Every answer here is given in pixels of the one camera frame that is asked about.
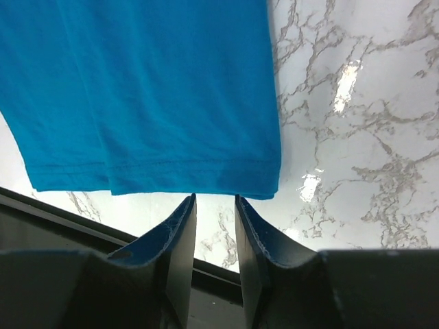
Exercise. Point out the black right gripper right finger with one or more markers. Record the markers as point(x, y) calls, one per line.
point(287, 285)

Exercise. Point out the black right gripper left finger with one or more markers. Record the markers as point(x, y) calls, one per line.
point(49, 281)

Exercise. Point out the blue t shirt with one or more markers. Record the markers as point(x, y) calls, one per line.
point(142, 96)

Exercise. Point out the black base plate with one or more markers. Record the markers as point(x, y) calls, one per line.
point(215, 300)

